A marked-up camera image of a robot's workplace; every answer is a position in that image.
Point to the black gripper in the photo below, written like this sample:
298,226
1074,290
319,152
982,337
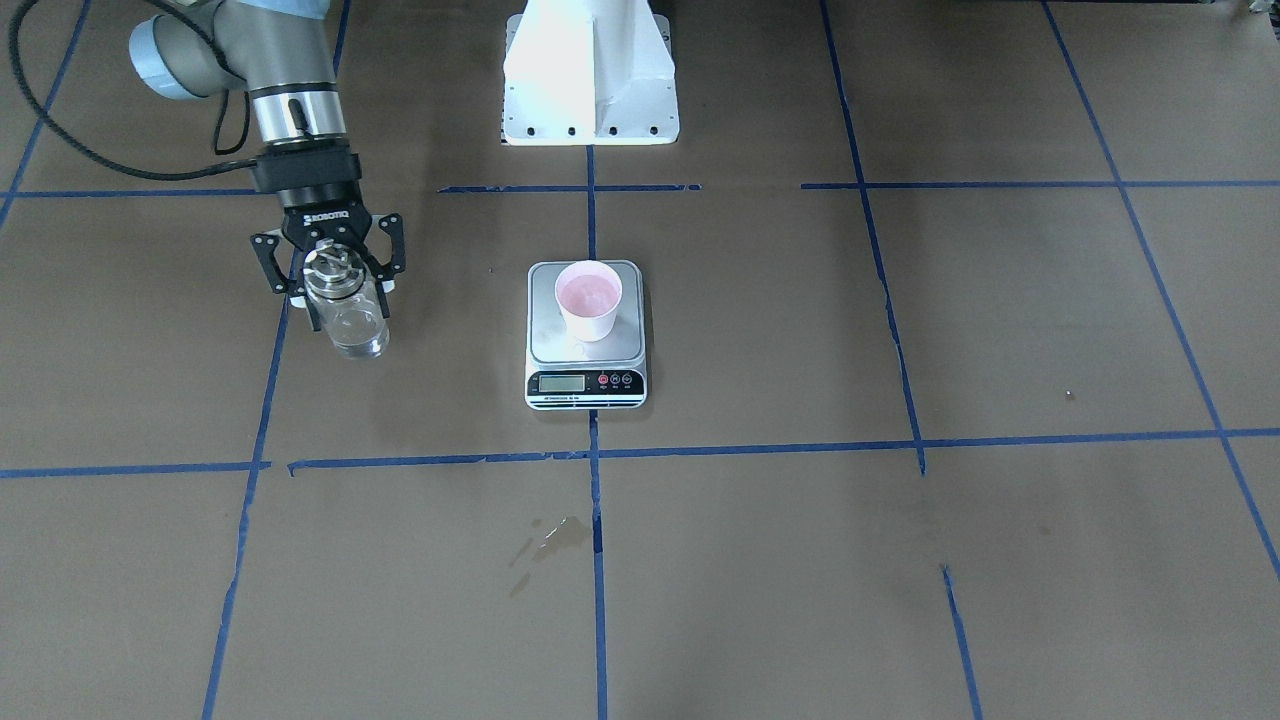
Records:
318,207

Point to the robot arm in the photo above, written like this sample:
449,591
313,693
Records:
274,51

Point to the digital kitchen scale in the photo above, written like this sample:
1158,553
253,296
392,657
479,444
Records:
577,364

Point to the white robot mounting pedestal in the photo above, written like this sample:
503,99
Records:
589,73

